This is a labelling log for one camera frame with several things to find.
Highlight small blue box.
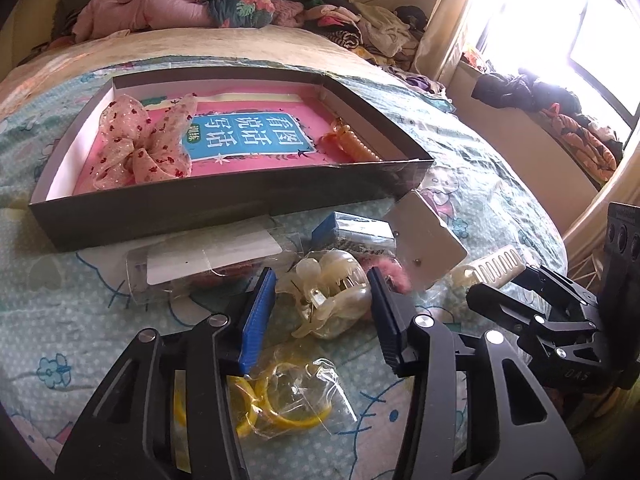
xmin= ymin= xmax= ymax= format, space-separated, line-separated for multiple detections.
xmin=311 ymin=211 xmax=397 ymax=256

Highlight orange beaded hair clip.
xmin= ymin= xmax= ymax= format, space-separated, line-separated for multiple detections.
xmin=320 ymin=117 xmax=382 ymax=163

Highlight shallow grey cardboard box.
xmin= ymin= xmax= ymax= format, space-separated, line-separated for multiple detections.
xmin=28 ymin=66 xmax=435 ymax=252

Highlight yellow bangles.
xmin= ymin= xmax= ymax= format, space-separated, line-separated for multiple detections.
xmin=172 ymin=357 xmax=358 ymax=440

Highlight cartoon cat printed blanket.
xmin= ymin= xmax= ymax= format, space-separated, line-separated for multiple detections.
xmin=0 ymin=57 xmax=568 ymax=480

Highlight dark clothes on windowsill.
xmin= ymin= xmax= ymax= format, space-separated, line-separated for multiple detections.
xmin=471 ymin=71 xmax=626 ymax=161

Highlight pink fuzzy hair clip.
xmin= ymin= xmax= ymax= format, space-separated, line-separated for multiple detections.
xmin=357 ymin=255 xmax=413 ymax=293

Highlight polka-dot fabric hair bow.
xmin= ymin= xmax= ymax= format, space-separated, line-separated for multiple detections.
xmin=93 ymin=92 xmax=198 ymax=191

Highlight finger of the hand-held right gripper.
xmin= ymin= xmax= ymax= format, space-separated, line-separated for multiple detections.
xmin=466 ymin=282 xmax=556 ymax=361
xmin=511 ymin=264 xmax=603 ymax=323

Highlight cream curtain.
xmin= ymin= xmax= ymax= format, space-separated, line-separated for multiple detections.
xmin=412 ymin=0 xmax=493 ymax=83

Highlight pile of mixed clothes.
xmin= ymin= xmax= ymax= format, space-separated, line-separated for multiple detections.
xmin=272 ymin=0 xmax=431 ymax=68

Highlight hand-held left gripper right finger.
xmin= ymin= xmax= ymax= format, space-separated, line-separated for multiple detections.
xmin=366 ymin=266 xmax=586 ymax=480

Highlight packaged brown hair clip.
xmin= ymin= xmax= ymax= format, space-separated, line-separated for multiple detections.
xmin=126 ymin=232 xmax=303 ymax=307

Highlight white slotted hair clip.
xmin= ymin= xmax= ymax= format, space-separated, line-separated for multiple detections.
xmin=450 ymin=244 xmax=528 ymax=292

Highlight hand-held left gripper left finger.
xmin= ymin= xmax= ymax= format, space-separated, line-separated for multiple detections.
xmin=55 ymin=266 xmax=278 ymax=480

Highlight purple crumpled clothes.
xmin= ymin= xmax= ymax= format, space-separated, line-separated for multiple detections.
xmin=387 ymin=66 xmax=453 ymax=108

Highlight pink quilt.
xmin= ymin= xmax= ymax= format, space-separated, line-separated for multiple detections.
xmin=72 ymin=0 xmax=221 ymax=43

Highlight peach floral sheet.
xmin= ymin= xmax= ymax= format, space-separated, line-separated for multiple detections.
xmin=0 ymin=40 xmax=131 ymax=123

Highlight beige bedspread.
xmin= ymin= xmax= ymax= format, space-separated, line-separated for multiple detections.
xmin=0 ymin=26 xmax=441 ymax=121

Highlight orange patterned cloth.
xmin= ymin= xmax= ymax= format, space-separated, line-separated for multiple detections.
xmin=542 ymin=105 xmax=618 ymax=183

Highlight pink book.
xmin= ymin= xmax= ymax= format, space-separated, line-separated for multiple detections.
xmin=72 ymin=89 xmax=353 ymax=196

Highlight cream claw hair clip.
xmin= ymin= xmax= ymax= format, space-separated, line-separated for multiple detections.
xmin=276 ymin=250 xmax=375 ymax=340

